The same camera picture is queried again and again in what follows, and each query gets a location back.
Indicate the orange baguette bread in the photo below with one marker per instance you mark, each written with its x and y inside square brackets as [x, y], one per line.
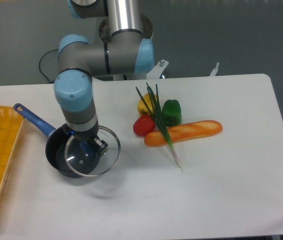
[184, 132]

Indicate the yellow bell pepper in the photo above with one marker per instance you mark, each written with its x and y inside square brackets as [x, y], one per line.
[142, 107]

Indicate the blue saucepan with handle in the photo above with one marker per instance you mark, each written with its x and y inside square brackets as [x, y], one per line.
[55, 146]

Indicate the white table bracket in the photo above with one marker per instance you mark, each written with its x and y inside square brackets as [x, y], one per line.
[215, 70]

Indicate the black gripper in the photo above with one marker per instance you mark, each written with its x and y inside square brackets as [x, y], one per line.
[90, 135]

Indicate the green bell pepper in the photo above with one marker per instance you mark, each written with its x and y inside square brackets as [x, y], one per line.
[171, 113]

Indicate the red bell pepper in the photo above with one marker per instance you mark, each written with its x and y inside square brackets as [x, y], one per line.
[143, 125]

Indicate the glass lid blue knob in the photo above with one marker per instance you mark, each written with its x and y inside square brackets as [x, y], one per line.
[85, 162]

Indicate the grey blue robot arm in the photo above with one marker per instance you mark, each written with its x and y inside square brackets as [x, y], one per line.
[127, 52]

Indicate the green spring onion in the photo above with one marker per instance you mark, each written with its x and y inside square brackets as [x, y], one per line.
[157, 116]

